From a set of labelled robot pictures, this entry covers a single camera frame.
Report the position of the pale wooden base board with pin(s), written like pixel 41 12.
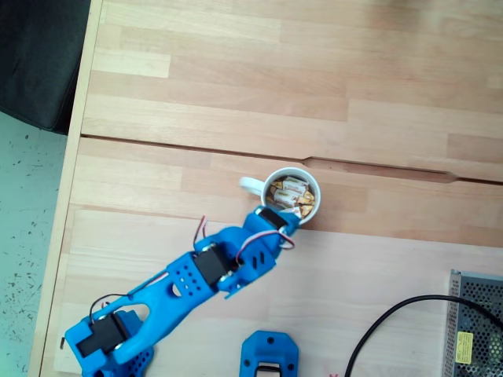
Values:
pixel 353 275

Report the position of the white ceramic mug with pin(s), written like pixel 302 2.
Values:
pixel 251 184

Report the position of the perforated metal power supply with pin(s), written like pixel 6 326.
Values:
pixel 477 314

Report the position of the blue printed mount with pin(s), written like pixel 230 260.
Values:
pixel 269 347

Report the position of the black upholstered seat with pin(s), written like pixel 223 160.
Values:
pixel 35 59

